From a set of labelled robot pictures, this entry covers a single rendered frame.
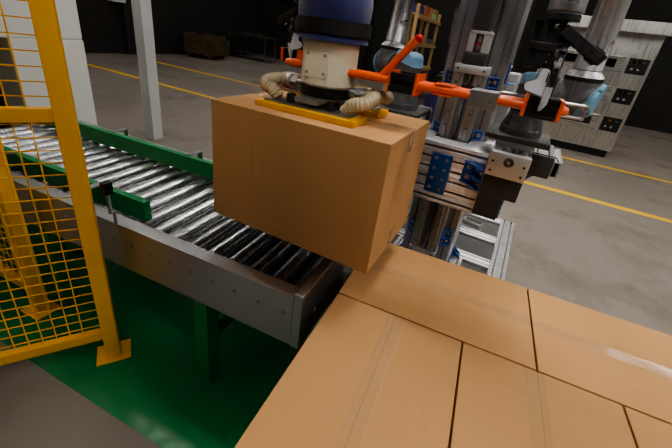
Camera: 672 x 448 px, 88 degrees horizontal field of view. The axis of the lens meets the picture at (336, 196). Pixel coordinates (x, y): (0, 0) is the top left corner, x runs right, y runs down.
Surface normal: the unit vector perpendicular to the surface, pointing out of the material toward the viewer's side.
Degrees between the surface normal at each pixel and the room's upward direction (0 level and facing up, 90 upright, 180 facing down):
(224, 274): 90
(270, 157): 90
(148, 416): 0
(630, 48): 90
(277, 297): 90
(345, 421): 0
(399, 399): 0
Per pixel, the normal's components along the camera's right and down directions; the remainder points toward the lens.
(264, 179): -0.46, 0.33
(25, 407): 0.12, -0.90
